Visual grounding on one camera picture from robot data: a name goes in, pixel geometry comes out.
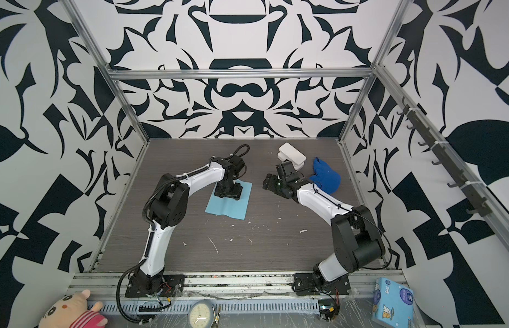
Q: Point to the white rectangular box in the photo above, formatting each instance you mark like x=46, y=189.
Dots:
x=288, y=153

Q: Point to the small black electronics module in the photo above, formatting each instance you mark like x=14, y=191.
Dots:
x=328, y=310

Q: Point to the light blue paper sheet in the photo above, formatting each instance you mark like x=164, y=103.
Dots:
x=235, y=209

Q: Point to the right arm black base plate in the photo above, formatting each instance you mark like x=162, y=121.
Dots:
x=306, y=284

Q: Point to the black wall hook rack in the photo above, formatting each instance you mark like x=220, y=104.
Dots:
x=448, y=158

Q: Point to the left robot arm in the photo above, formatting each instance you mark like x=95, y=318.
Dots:
x=168, y=205

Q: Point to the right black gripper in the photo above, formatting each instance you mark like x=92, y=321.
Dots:
x=270, y=183

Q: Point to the white slotted cable duct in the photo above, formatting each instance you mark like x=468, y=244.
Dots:
x=231, y=306

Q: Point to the round analog clock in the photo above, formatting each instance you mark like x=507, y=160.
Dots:
x=202, y=315

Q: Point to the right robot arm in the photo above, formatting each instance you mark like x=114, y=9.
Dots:
x=357, y=241

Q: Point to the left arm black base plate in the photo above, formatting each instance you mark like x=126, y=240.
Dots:
x=144, y=286

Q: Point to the blue tissue pack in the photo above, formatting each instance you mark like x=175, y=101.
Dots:
x=393, y=304

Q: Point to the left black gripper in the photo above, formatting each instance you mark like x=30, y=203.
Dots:
x=236, y=195

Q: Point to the pink plush toy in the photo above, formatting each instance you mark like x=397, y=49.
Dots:
x=72, y=311

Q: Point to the blue cloth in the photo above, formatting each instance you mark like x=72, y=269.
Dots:
x=325, y=177

